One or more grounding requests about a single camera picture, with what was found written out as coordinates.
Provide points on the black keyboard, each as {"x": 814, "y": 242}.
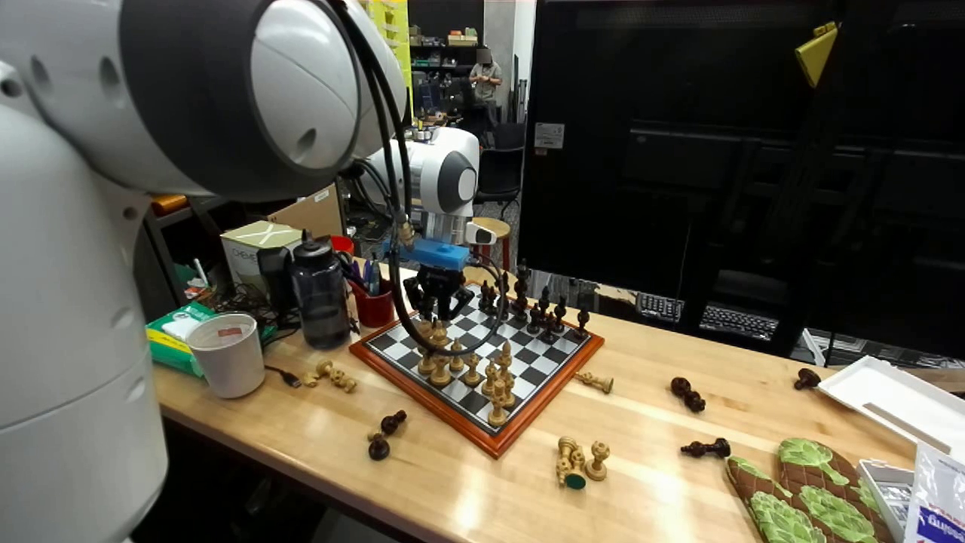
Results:
{"x": 741, "y": 320}

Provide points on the black jar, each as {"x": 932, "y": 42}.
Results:
{"x": 320, "y": 296}

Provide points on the white paper cup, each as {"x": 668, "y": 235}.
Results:
{"x": 232, "y": 358}

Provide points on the large black cabinet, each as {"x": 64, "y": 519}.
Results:
{"x": 743, "y": 162}

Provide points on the white tray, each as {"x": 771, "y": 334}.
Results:
{"x": 895, "y": 395}

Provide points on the round wooden stool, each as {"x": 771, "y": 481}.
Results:
{"x": 496, "y": 230}

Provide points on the black chess piece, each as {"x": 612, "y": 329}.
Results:
{"x": 688, "y": 394}
{"x": 706, "y": 449}
{"x": 806, "y": 379}
{"x": 584, "y": 320}
{"x": 560, "y": 314}
{"x": 488, "y": 300}
{"x": 502, "y": 304}
{"x": 545, "y": 300}
{"x": 378, "y": 449}
{"x": 392, "y": 423}
{"x": 546, "y": 327}
{"x": 523, "y": 304}

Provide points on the plastic bag with blue print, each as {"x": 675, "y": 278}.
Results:
{"x": 935, "y": 502}

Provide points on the green brown oven mitt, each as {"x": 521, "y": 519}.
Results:
{"x": 811, "y": 492}

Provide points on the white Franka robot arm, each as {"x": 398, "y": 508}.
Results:
{"x": 71, "y": 304}

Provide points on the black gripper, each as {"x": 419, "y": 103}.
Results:
{"x": 443, "y": 278}

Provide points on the yellow triangular sign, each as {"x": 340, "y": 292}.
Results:
{"x": 820, "y": 53}

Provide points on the yellow shelf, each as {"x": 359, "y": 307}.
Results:
{"x": 392, "y": 31}

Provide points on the clear plastic container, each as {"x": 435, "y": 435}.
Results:
{"x": 884, "y": 487}

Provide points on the person in background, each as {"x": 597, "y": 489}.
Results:
{"x": 488, "y": 77}

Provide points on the cream lidded container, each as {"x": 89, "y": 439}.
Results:
{"x": 261, "y": 235}

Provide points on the cardboard box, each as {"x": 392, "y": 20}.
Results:
{"x": 311, "y": 211}

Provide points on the black office chair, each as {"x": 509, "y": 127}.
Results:
{"x": 502, "y": 171}

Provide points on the white chess piece green felt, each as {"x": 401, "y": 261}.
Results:
{"x": 574, "y": 478}

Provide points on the green and white box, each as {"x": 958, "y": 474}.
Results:
{"x": 174, "y": 342}

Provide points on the chess board with orange frame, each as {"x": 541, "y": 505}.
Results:
{"x": 532, "y": 358}

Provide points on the tall white chess piece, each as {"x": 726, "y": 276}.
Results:
{"x": 443, "y": 372}

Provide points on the red cup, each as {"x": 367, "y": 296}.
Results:
{"x": 376, "y": 307}

